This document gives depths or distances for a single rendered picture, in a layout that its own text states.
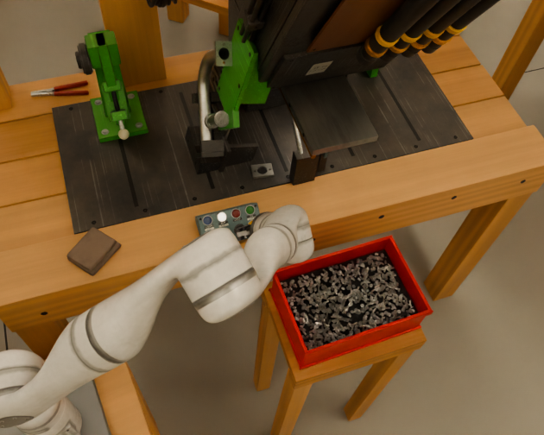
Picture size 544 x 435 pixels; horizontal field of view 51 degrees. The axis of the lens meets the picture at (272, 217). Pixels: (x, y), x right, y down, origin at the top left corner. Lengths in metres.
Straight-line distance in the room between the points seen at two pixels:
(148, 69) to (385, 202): 0.77
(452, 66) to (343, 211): 0.69
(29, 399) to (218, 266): 0.38
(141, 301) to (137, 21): 0.97
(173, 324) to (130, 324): 1.47
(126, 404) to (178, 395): 0.89
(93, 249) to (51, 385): 0.53
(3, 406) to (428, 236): 1.98
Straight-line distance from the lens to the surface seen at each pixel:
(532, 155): 1.75
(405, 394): 2.26
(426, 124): 1.70
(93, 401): 1.29
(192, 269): 0.71
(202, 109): 1.46
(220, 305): 0.71
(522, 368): 2.46
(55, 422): 1.14
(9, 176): 1.61
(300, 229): 1.00
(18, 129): 1.71
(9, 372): 0.99
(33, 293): 1.39
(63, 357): 0.87
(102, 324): 0.81
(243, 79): 1.29
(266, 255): 0.84
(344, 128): 1.31
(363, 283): 1.38
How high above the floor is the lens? 2.10
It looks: 57 degrees down
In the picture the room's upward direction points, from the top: 7 degrees clockwise
